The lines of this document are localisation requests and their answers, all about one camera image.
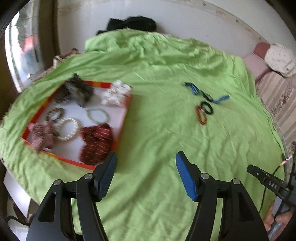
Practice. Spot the green bed sheet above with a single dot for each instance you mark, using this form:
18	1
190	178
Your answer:
186	96

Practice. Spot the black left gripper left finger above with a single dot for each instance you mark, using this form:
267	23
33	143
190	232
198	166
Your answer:
69	211

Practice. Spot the pink knitted scrunchie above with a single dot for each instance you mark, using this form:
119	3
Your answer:
44	135

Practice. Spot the black cloth on bed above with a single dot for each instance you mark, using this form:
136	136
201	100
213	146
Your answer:
133	22

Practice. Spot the white patterned scrunchie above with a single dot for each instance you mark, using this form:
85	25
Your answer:
117	94

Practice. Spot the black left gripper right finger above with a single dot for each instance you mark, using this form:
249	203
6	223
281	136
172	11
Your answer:
240	219

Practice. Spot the striped pink blanket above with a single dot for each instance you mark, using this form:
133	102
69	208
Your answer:
276	92

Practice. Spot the grey black furry scrunchie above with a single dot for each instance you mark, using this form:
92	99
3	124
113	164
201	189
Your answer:
75	89

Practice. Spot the red framed white tray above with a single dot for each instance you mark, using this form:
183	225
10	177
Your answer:
70	118

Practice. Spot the window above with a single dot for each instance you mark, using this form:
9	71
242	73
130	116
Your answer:
23	51

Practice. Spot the person right hand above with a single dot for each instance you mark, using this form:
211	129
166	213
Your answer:
283	218

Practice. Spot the red polka dot scrunchie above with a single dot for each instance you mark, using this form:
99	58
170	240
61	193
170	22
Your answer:
98	141

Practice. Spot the white patterned pillow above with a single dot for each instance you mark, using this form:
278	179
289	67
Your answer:
281	59

